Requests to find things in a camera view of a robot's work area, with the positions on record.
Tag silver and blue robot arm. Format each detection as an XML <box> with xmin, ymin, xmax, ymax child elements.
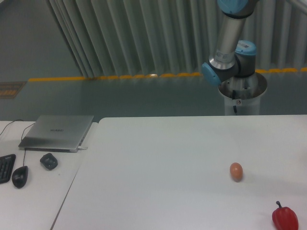
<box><xmin>201</xmin><ymin>0</ymin><xmax>257</xmax><ymax>86</ymax></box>

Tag red bell pepper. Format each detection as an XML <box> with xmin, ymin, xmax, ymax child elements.
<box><xmin>272</xmin><ymin>201</ymin><xmax>299</xmax><ymax>230</ymax></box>

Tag grey pleated curtain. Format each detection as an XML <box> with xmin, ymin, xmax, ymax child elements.
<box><xmin>47</xmin><ymin>0</ymin><xmax>307</xmax><ymax>78</ymax></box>

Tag brown egg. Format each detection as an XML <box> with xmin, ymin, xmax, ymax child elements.
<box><xmin>229</xmin><ymin>162</ymin><xmax>243</xmax><ymax>182</ymax></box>

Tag closed silver laptop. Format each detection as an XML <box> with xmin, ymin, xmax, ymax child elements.
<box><xmin>19</xmin><ymin>115</ymin><xmax>94</xmax><ymax>152</ymax></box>

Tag small black gadget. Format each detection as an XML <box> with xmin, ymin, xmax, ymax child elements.
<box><xmin>40</xmin><ymin>153</ymin><xmax>58</xmax><ymax>171</ymax></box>

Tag black computer mouse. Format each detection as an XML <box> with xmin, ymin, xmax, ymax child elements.
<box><xmin>12</xmin><ymin>166</ymin><xmax>28</xmax><ymax>189</ymax></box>

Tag black keyboard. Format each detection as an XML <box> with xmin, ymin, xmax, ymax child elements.
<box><xmin>0</xmin><ymin>154</ymin><xmax>16</xmax><ymax>184</ymax></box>

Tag black pedestal cable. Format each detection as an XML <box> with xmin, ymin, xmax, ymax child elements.
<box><xmin>231</xmin><ymin>89</ymin><xmax>238</xmax><ymax>115</ymax></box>

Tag white cylindrical robot pedestal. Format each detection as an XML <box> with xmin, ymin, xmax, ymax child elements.
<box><xmin>218</xmin><ymin>72</ymin><xmax>268</xmax><ymax>115</ymax></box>

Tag black thin cable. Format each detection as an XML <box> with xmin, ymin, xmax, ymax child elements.
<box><xmin>0</xmin><ymin>119</ymin><xmax>25</xmax><ymax>137</ymax></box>

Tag black mouse cable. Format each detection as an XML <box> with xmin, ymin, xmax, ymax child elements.
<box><xmin>20</xmin><ymin>124</ymin><xmax>36</xmax><ymax>167</ymax></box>

